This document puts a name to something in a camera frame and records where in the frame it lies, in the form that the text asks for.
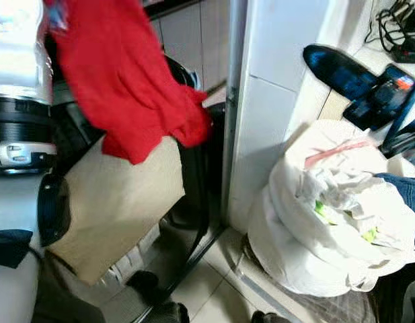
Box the red cloth garment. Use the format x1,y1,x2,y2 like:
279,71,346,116
48,0,213,166

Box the blue denim jeans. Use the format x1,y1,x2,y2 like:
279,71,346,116
373,172,415,252

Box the white garment with green print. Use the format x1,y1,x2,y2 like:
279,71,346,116
300,164,398,244

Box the white laundry bag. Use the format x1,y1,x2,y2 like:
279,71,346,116
247,119,415,295

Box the grey woven floor mat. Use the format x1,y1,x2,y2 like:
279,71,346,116
239,236,377,323

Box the black robot right foot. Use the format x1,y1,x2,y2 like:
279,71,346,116
250,310,289,323

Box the black robot foot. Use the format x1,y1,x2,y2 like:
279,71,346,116
148,301,190,323
250,310,289,323

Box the black washer door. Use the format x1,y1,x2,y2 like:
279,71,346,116
126,55,227,318

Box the black robot left foot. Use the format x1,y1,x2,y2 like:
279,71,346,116
148,301,190,323

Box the white ribbed plastic part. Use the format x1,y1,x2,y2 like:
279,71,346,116
103,224,162,285

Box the grey metal frame post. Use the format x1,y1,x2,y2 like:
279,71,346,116
219,0,250,227

